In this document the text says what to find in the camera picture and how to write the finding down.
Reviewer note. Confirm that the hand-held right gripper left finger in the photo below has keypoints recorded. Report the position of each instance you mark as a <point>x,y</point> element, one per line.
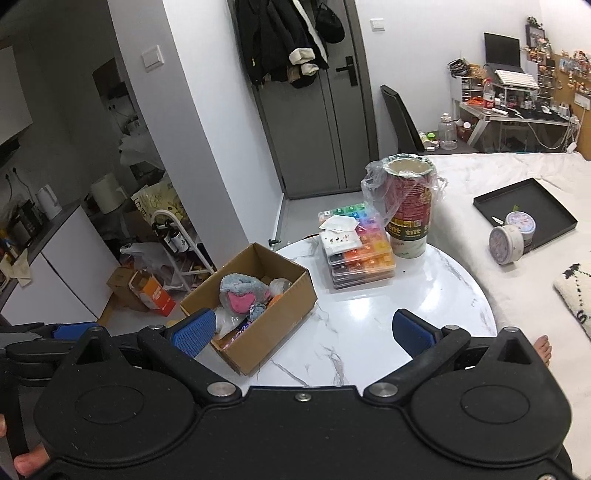
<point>196,331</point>

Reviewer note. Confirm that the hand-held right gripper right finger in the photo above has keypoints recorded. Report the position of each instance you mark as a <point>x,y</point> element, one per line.
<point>412,334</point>

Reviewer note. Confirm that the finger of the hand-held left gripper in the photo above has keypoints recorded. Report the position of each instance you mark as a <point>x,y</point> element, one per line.
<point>32,353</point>
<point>74,331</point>

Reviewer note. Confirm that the grey pink plush toy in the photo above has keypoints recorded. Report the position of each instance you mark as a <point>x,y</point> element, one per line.
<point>240,300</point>

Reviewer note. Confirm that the small grey plush mouse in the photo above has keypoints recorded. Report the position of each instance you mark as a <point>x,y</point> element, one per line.
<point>257,311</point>

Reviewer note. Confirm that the burger frog plush toy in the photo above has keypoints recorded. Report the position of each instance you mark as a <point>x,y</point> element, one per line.
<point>275,301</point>

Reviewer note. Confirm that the person's left hand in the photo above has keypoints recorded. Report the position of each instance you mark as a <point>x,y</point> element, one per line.
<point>32,464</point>

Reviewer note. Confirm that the orange carton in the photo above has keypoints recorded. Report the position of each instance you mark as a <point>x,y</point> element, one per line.
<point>154,293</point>

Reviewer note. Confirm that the brown floor cardboard box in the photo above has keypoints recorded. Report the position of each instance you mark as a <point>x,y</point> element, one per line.
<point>119,286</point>

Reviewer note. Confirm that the white kitchen cabinet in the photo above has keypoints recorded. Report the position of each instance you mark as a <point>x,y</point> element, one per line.
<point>64,267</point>

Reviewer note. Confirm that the colourful bead organizer box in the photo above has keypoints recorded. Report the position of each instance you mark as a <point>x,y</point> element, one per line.
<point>369,258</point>

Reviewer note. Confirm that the crumpled clear floor bag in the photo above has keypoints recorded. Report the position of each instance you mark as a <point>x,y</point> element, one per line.
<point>145,254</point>

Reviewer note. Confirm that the white plastic bag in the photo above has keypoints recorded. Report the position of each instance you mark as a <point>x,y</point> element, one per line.
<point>280,286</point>

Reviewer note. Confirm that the dark glass bottles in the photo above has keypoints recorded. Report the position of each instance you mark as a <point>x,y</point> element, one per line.
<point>173,237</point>

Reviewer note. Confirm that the red paper canister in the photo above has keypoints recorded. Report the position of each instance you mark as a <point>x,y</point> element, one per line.
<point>408,221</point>

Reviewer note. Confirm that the white bed blanket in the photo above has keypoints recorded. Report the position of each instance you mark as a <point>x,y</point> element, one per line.
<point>531,295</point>

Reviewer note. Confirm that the round patterned tin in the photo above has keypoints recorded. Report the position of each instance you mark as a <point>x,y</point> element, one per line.
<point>521,224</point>
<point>505,244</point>

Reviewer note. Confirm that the white kettle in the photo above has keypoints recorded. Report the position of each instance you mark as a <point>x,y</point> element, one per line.
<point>48,203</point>

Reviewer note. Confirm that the white paper sachet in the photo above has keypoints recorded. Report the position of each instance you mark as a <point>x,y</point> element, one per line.
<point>339,224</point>

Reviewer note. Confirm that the person's bare foot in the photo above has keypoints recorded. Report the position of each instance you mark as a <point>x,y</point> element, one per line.
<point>543,350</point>

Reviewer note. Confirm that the yellow printed bag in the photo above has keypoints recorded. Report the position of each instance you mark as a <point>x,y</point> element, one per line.
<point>157,201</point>

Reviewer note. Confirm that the white paper roll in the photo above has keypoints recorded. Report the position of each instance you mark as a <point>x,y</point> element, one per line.
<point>108,194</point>

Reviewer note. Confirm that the clear plastic bag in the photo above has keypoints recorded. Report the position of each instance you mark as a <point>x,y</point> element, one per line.
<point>374,194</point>

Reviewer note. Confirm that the black tray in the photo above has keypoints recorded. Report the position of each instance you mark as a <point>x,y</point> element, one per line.
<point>508,196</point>

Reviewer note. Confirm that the fluffy white black cushion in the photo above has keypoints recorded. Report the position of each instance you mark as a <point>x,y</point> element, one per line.
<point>577,295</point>

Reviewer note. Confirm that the clear glass jar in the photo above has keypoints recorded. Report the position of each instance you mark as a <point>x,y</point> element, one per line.
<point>448,134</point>

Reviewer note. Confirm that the black chair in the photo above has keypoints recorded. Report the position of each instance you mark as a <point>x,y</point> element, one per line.
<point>401,120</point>

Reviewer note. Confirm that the grey door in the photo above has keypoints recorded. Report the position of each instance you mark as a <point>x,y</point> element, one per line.
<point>318,138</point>

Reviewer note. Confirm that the white desk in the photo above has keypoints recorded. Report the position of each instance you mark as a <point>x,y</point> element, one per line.
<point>480,124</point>

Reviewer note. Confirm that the red label plastic bottle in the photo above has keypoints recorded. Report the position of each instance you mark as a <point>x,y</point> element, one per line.
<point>488,94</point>

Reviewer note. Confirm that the small drawer organizer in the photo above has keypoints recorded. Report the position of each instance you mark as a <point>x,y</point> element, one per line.
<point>473,90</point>

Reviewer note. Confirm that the white keyboard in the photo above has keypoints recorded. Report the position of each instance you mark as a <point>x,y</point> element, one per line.
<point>517,78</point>

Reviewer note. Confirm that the black laptop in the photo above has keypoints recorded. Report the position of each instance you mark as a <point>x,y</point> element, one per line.
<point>503,50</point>

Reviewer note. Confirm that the hanging dark coats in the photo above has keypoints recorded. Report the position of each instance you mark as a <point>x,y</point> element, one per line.
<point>272,41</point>

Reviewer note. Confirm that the black hanging cap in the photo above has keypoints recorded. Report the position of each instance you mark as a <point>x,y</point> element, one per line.
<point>330,25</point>

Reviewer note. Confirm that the white light switch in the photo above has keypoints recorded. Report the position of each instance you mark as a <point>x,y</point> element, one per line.
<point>152,58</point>

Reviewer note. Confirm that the small white wall switch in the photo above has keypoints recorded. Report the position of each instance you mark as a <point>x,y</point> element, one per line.
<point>376,25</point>

